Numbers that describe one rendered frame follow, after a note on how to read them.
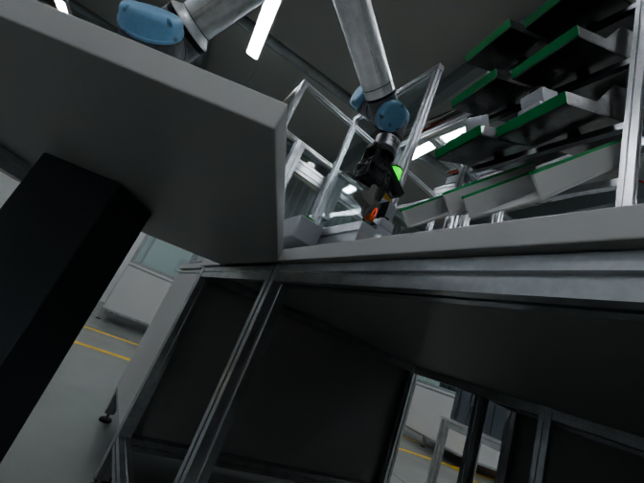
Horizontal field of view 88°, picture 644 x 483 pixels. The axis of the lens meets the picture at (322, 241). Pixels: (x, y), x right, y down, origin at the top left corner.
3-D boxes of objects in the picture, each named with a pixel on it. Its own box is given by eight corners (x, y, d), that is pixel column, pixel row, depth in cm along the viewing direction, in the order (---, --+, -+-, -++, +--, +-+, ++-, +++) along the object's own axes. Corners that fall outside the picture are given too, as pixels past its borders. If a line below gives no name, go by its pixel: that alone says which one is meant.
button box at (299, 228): (291, 236, 77) (302, 213, 79) (258, 241, 95) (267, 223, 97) (315, 249, 80) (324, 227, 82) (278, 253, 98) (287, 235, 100)
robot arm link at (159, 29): (106, 71, 64) (107, -12, 58) (127, 66, 75) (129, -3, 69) (172, 91, 68) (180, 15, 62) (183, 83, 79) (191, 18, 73)
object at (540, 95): (541, 115, 58) (537, 79, 59) (518, 126, 62) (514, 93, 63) (571, 124, 62) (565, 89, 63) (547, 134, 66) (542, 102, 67)
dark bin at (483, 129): (481, 135, 67) (477, 102, 68) (435, 160, 79) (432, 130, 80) (567, 154, 78) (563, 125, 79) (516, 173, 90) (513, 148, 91)
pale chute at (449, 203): (451, 215, 60) (443, 192, 60) (406, 229, 72) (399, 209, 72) (540, 179, 72) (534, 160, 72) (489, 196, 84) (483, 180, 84)
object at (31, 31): (-509, -194, 27) (-471, -210, 28) (89, 211, 113) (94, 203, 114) (274, 129, 28) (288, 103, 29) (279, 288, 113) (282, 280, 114)
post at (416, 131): (363, 279, 112) (438, 67, 143) (357, 279, 115) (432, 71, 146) (370, 283, 114) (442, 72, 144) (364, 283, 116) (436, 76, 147)
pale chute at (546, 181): (543, 200, 47) (532, 171, 47) (470, 219, 59) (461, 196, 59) (632, 160, 59) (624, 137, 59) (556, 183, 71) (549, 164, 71)
